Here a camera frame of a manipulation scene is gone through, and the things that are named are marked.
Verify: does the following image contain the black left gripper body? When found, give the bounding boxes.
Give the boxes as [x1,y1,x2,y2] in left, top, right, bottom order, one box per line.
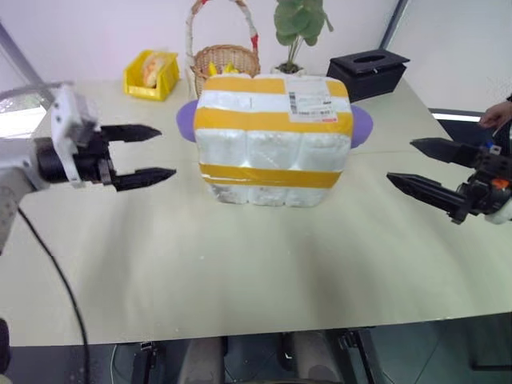
[74,128,121,190]

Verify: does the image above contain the bread loaf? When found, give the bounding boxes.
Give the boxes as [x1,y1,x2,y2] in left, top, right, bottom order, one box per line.
[142,51,171,87]

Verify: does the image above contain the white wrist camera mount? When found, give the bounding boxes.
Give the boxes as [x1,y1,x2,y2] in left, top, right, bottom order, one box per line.
[486,198,512,226]
[50,83,102,189]

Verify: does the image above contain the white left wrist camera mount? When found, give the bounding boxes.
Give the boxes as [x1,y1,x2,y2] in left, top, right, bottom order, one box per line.
[50,83,102,189]

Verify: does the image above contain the purple round plate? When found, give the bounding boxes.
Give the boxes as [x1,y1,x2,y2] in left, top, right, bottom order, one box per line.
[175,99,375,150]

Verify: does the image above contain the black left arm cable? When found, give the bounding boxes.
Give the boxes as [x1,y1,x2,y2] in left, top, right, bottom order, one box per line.
[15,206,92,384]

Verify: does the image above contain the yellow plastic bin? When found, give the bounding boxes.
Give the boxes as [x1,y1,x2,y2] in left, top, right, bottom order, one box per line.
[122,50,181,102]

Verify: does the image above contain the grey metal frame bar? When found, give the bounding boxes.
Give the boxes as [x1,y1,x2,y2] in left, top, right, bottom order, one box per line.
[0,19,55,97]

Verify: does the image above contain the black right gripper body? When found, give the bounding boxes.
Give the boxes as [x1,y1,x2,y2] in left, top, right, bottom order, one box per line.
[458,144,512,220]

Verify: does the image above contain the green potted plant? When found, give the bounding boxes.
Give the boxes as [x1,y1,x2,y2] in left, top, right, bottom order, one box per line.
[270,0,335,77]

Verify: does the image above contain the black tissue box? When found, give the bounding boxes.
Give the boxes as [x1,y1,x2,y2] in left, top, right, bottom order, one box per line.
[326,50,411,103]

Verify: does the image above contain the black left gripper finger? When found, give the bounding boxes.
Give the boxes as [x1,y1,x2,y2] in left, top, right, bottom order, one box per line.
[114,166,178,193]
[99,123,163,145]

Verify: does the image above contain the person's bare hand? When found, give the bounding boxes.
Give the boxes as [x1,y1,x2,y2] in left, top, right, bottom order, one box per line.
[478,101,512,130]

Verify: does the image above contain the white package with yellow tape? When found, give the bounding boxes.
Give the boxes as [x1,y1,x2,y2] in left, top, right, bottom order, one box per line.
[194,74,354,183]

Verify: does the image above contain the yellow bananas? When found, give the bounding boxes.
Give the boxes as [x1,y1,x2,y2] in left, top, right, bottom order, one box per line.
[207,59,241,77]

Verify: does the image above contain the wicker basket with handle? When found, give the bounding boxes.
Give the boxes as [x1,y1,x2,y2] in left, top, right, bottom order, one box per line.
[184,0,262,99]

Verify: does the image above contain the black table frame bar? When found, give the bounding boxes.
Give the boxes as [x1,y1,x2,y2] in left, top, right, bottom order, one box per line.
[338,326,383,384]
[138,339,166,384]

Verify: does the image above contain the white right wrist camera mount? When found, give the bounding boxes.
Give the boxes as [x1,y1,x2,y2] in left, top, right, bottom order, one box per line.
[486,198,512,226]

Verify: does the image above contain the white foam box yellow tape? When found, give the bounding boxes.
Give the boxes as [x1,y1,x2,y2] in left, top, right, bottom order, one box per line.
[199,172,345,209]

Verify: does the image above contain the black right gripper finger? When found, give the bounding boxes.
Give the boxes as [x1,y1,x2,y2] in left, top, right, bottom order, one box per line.
[410,137,487,166]
[386,171,471,226]

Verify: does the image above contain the dark rounded shape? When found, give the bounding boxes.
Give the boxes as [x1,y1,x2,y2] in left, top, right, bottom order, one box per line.
[0,318,12,376]

